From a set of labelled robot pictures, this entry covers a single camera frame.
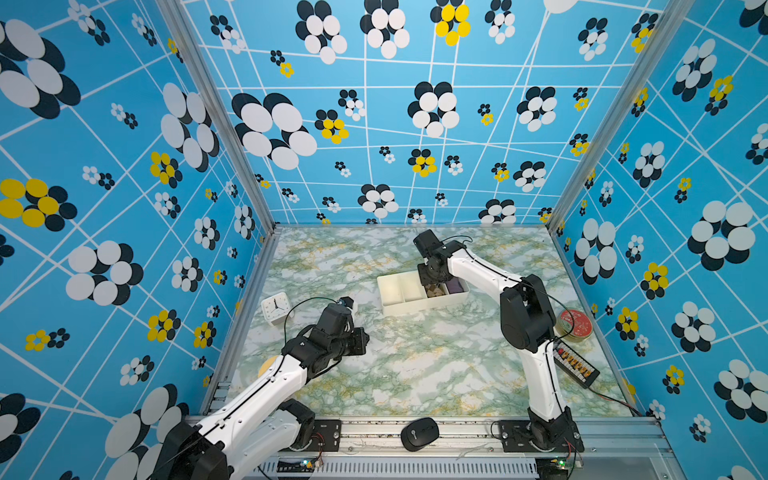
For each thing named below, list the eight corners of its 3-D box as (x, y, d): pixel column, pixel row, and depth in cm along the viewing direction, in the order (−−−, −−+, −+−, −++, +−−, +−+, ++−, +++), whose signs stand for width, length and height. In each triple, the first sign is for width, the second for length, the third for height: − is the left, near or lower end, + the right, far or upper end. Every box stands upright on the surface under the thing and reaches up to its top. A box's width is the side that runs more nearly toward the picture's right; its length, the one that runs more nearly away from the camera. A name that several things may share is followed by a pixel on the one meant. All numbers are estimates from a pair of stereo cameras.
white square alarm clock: (268, 329, 94) (264, 324, 92) (263, 305, 100) (259, 300, 97) (295, 319, 97) (292, 313, 94) (288, 296, 102) (285, 290, 99)
